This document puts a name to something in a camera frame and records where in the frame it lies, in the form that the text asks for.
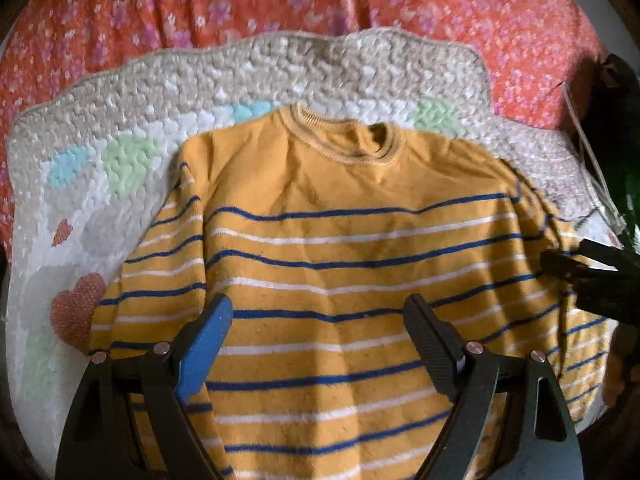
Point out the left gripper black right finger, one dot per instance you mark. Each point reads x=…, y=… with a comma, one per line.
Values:
x=463, y=371

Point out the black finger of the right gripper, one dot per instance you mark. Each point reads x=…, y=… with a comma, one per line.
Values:
x=622, y=259

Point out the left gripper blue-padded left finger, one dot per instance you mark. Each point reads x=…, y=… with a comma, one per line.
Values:
x=173, y=371

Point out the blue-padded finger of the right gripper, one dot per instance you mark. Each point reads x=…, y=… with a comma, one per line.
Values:
x=561, y=266

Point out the yellow striped knit sweater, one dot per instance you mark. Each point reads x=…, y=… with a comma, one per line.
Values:
x=318, y=230

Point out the person's right hand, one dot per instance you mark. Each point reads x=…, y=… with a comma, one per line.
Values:
x=622, y=364

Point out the quilted heart-pattern blanket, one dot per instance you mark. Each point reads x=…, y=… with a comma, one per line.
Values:
x=91, y=168

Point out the red floral bedsheet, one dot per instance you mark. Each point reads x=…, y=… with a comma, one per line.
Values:
x=540, y=54

